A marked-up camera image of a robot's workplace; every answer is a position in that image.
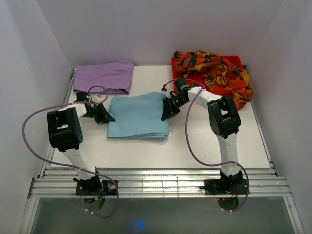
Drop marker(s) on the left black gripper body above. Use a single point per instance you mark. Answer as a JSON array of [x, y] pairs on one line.
[[96, 113]]

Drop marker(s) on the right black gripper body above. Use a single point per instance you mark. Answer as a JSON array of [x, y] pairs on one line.
[[178, 101]]

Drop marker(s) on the light blue trousers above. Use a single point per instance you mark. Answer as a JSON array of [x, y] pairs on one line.
[[138, 117]]

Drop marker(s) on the orange camouflage trousers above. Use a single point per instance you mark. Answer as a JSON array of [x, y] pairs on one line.
[[219, 70]]

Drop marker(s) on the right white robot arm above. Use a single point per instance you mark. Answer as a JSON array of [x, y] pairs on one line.
[[224, 122]]

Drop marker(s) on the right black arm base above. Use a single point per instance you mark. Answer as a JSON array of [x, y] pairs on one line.
[[226, 194]]

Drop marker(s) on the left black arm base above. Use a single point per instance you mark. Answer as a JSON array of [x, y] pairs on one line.
[[107, 189]]

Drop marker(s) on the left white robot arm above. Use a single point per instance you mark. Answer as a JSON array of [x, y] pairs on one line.
[[65, 134]]

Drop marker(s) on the folded purple trousers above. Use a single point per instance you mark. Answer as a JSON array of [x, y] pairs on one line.
[[111, 78]]

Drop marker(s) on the red plastic tray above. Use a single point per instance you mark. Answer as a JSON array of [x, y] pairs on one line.
[[178, 73]]

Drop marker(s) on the aluminium rail frame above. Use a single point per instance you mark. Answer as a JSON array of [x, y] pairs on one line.
[[165, 169]]

